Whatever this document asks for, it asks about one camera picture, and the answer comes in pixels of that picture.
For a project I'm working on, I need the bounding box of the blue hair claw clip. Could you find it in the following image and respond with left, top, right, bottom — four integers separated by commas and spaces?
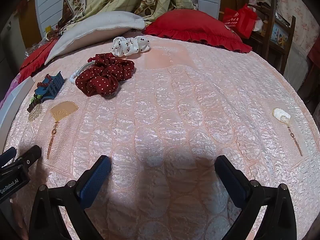
35, 71, 65, 103

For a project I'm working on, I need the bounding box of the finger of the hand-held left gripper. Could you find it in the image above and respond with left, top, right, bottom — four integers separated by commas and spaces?
10, 145, 42, 173
0, 147, 17, 168

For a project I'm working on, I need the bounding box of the red ruffled pillow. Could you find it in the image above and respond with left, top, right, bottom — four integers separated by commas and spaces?
142, 11, 252, 54

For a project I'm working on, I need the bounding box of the red fringed pillow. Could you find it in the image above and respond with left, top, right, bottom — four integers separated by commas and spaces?
18, 39, 59, 82

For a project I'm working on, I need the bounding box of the wooden chair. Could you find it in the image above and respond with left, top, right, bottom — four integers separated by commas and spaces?
235, 0, 297, 75

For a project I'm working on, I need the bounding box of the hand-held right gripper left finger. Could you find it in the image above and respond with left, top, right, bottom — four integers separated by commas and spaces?
29, 155, 112, 240

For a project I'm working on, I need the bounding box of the red shopping bag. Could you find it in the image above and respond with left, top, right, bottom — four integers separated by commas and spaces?
222, 4, 258, 40

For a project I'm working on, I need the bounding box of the red dotted scrunchie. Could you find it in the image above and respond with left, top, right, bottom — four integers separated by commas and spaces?
75, 52, 135, 97

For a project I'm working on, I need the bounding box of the white tray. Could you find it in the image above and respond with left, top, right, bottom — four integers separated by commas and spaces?
0, 76, 35, 153

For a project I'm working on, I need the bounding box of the white pillow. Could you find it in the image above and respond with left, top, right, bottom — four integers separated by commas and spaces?
44, 11, 146, 66

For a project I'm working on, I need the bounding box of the pink quilted bedspread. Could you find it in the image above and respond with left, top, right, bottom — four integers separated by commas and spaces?
2, 34, 320, 240

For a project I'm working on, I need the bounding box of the grey twisted hair tie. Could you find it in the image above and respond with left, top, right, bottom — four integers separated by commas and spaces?
74, 62, 97, 77

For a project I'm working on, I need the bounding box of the purple patterned cloth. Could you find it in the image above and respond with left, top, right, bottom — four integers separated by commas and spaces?
0, 75, 23, 105

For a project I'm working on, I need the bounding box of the white dotted scrunchie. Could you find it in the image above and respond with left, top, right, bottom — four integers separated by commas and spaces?
111, 36, 151, 57

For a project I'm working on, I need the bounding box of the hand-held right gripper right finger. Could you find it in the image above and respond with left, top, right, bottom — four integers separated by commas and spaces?
214, 155, 304, 240

